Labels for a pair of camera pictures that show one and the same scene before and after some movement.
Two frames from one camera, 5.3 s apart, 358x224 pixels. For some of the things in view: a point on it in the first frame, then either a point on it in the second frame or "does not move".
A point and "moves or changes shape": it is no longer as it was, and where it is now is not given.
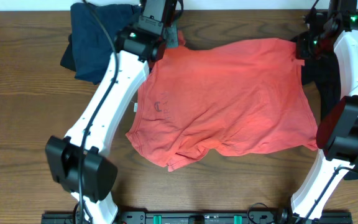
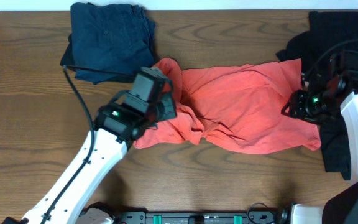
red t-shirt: [242, 97] moves or changes shape
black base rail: [194, 217] does not move
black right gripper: [303, 52] -> [297, 102]
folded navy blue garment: [89, 46] does not move
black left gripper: [174, 40] -> [170, 101]
